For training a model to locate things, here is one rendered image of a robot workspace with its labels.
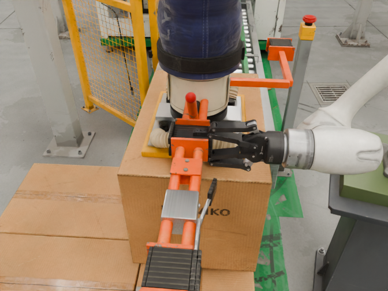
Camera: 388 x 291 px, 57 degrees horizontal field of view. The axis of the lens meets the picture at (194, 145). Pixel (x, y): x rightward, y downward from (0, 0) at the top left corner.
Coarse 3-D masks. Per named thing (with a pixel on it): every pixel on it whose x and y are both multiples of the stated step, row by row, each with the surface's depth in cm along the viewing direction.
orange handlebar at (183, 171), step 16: (240, 80) 102; (256, 80) 102; (272, 80) 102; (288, 80) 102; (176, 160) 73; (192, 160) 73; (176, 176) 70; (192, 176) 70; (192, 224) 61; (160, 240) 58; (192, 240) 58
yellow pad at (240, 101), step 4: (240, 96) 118; (244, 96) 119; (232, 100) 111; (236, 100) 116; (240, 100) 116; (244, 100) 117; (228, 104) 110; (232, 104) 110; (236, 104) 114; (240, 104) 114; (244, 104) 115; (244, 108) 113; (244, 112) 111; (244, 116) 109; (244, 120) 108; (236, 132) 102; (240, 132) 102; (244, 132) 103
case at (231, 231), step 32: (256, 96) 122; (128, 160) 96; (160, 160) 96; (128, 192) 95; (160, 192) 94; (224, 192) 92; (256, 192) 92; (128, 224) 104; (160, 224) 103; (224, 224) 100; (256, 224) 99; (224, 256) 110; (256, 256) 108
